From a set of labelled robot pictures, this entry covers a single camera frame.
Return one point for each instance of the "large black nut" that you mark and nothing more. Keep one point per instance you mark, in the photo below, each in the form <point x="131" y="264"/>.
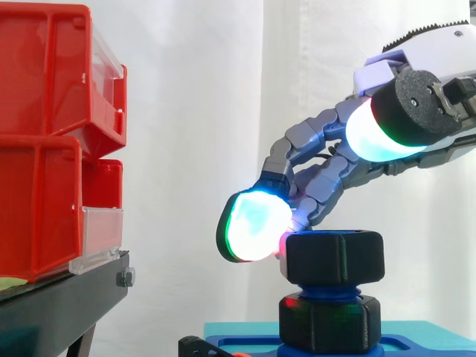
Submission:
<point x="329" y="321"/>
<point x="334" y="256"/>

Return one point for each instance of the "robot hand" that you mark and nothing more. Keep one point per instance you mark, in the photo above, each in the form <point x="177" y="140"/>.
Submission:
<point x="372" y="134"/>

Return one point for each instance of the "turquoise plate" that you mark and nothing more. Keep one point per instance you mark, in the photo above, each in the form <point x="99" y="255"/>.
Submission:
<point x="427" y="331"/>

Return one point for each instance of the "blue bolt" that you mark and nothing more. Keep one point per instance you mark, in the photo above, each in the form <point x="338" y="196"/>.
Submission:
<point x="329" y="291"/>

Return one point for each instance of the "black-and-orange clip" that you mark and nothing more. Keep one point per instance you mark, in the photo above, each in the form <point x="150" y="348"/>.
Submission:
<point x="197" y="347"/>

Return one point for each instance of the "red bin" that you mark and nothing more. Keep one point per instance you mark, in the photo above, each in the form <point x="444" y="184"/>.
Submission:
<point x="44" y="70"/>
<point x="41" y="208"/>

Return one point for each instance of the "black stand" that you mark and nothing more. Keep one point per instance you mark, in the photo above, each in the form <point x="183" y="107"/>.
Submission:
<point x="63" y="297"/>

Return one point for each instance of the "blue plate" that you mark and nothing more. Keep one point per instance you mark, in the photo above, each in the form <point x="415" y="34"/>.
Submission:
<point x="245" y="346"/>

